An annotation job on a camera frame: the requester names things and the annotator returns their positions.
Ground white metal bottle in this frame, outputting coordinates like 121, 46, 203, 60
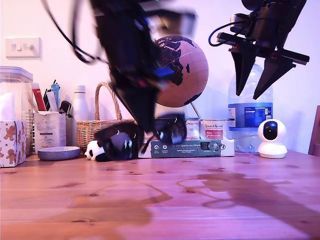
72, 84, 90, 148

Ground black clip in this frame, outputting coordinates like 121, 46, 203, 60
58, 100, 74, 119

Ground white light switch plate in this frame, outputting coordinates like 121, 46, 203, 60
5, 36, 41, 59

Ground white carton box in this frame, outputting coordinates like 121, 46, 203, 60
33, 111, 67, 155

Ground long black cable loop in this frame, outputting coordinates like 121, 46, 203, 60
41, 0, 111, 65

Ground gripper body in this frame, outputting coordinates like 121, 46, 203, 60
216, 22, 310, 66

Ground arm's cable loop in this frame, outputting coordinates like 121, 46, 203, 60
208, 22, 253, 48

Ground black pen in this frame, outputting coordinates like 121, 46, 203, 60
42, 79, 58, 105

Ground clear plastic storage container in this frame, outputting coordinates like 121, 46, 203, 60
0, 65, 34, 121

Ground white paper strip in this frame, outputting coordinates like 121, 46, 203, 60
46, 91, 59, 112

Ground small white round camera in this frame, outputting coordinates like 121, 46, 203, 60
257, 118, 288, 159

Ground panda plush toy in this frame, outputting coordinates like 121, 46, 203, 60
84, 139, 111, 162

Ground cork globe on metal stand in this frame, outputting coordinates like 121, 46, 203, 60
152, 35, 210, 120

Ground wicker basket with handle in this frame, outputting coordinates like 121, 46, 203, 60
76, 81, 136, 151

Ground wooden chair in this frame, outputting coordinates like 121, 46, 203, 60
307, 104, 320, 157

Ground gingerbread print tissue box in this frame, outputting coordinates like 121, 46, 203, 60
0, 91, 27, 168

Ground shallow grey bowl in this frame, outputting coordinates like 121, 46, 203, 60
37, 146, 82, 162

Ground black sunglasses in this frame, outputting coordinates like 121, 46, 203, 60
93, 113, 188, 161

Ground large clear water bottle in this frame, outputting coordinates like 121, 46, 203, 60
227, 62, 274, 153

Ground arm's grey camera box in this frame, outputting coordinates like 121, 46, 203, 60
149, 9, 198, 35
229, 14, 252, 32

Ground red flat packet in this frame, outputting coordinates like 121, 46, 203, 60
31, 82, 48, 112

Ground metal wire rack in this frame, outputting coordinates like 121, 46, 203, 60
24, 108, 35, 156

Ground printed cardboard can tray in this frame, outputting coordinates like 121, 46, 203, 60
138, 138, 236, 159

